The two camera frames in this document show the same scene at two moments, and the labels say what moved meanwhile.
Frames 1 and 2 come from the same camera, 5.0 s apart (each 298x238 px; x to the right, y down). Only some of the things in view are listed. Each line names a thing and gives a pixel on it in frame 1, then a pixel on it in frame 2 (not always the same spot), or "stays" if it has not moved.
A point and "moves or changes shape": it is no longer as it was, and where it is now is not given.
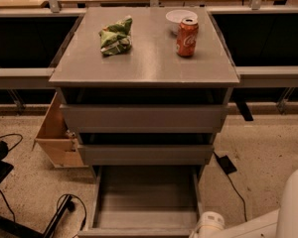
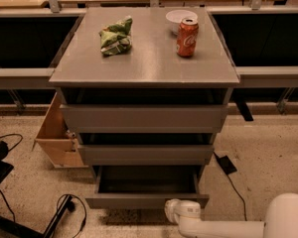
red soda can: (187, 37) stays
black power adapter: (226, 165) stays
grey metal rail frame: (249, 76) stays
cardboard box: (58, 140) stays
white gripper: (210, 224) → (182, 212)
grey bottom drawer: (145, 201) moves or changes shape
